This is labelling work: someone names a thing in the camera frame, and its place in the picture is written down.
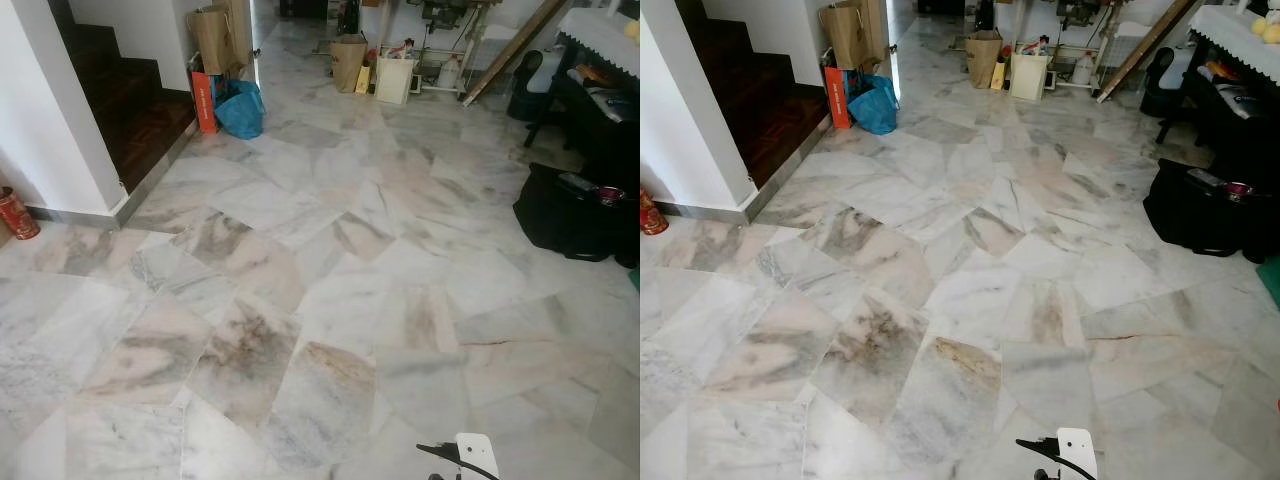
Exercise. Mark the black office chair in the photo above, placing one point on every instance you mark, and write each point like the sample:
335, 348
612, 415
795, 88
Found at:
1160, 80
528, 85

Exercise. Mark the yellow box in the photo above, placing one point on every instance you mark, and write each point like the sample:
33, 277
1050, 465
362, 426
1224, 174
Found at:
998, 76
363, 80

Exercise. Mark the red tin can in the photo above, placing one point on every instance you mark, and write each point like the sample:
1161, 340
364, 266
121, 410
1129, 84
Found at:
18, 215
652, 215

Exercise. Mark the long wooden plank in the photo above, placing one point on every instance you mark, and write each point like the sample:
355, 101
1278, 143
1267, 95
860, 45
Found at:
1145, 50
510, 55

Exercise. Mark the red mug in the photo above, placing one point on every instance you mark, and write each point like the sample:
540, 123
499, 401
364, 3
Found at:
1238, 191
610, 195

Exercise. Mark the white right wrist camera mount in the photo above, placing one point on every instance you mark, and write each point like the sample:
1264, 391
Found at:
1077, 448
478, 452

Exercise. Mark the grey handheld device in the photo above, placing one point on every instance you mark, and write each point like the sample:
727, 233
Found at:
578, 182
1207, 178

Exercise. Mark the black desk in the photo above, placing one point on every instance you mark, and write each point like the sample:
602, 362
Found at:
1230, 125
600, 130

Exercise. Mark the cream tote bag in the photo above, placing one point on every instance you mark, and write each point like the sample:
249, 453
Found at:
394, 80
1028, 76

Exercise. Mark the large brown paper bag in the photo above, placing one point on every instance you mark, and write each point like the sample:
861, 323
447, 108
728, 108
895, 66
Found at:
848, 35
215, 40

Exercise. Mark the black duffel bag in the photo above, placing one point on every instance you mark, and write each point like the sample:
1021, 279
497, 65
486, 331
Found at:
1190, 215
560, 220

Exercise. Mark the white plastic jug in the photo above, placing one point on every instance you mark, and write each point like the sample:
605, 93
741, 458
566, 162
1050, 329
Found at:
450, 75
1084, 70

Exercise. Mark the blue plastic bag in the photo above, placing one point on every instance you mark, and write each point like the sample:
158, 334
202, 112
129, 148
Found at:
240, 112
873, 108

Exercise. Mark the small brown paper bag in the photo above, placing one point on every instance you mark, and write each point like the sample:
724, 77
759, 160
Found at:
983, 60
348, 65

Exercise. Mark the dark wooden staircase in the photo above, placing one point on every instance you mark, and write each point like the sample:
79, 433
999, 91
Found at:
130, 110
760, 110

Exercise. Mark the red cardboard carton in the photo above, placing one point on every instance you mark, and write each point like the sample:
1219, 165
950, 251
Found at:
837, 100
204, 105

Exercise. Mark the white lace tablecloth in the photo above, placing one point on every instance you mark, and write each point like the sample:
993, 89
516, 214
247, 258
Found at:
1230, 30
600, 35

